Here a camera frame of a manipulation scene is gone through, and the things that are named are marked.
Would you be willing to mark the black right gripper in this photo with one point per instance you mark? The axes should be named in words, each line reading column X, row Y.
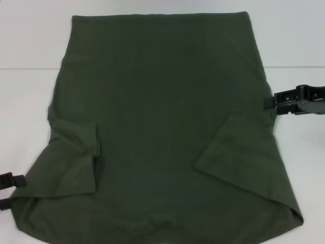
column 314, row 99

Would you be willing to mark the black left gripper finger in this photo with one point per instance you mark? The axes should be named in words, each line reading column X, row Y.
column 5, row 204
column 15, row 181

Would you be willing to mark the dark green shirt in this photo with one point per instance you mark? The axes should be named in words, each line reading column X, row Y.
column 157, row 114

